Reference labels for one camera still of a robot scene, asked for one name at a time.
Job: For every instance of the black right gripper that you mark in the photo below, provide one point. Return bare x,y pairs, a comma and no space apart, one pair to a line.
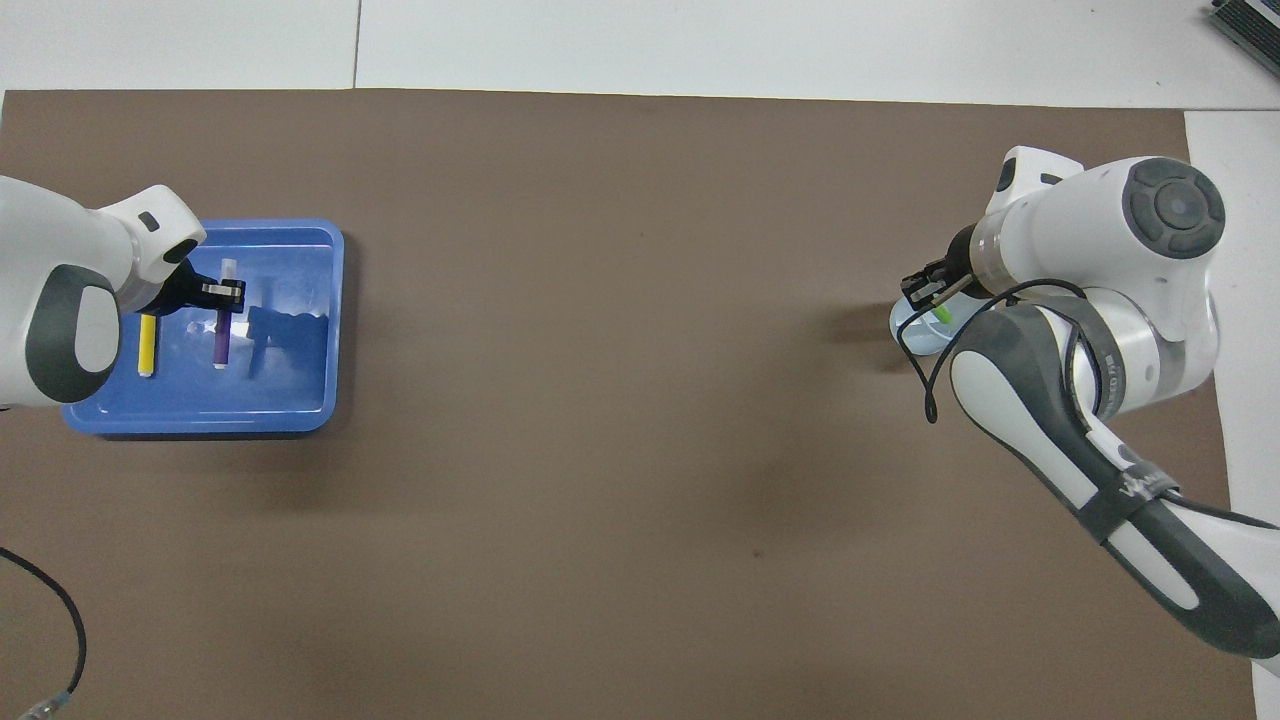
965,262

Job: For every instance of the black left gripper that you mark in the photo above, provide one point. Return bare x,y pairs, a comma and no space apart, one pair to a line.
180,290

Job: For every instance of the green pen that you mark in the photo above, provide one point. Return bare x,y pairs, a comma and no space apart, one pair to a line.
942,314

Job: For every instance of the purple pen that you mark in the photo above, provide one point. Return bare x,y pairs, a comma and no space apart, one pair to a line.
222,340

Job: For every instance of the yellow pen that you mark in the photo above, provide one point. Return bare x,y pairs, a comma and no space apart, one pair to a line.
147,345

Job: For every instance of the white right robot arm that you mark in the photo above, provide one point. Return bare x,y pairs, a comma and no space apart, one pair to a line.
1090,300

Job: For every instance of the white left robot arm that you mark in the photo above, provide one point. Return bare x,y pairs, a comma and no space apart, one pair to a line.
60,290

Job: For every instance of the blue plastic tray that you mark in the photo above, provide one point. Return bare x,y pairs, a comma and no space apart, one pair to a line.
290,360

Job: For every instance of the clear plastic cup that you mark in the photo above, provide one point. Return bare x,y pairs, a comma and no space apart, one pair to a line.
915,335

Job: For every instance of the brown table mat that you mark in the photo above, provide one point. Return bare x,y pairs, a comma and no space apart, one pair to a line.
620,300

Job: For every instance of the grey ribbed device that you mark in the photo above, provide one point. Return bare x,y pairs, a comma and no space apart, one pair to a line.
1250,25

